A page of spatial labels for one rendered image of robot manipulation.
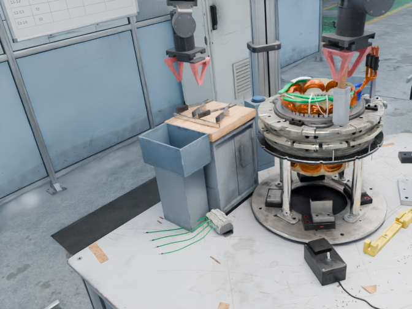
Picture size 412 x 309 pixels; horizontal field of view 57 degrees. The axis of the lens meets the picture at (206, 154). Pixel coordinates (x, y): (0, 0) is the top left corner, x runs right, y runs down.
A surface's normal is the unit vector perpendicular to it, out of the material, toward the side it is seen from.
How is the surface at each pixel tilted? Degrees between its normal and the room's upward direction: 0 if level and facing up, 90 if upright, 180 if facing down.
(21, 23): 90
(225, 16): 90
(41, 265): 0
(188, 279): 0
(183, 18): 92
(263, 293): 0
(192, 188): 90
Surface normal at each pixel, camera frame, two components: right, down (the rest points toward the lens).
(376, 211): -0.11, -0.88
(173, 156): -0.66, 0.41
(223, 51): 0.71, 0.25
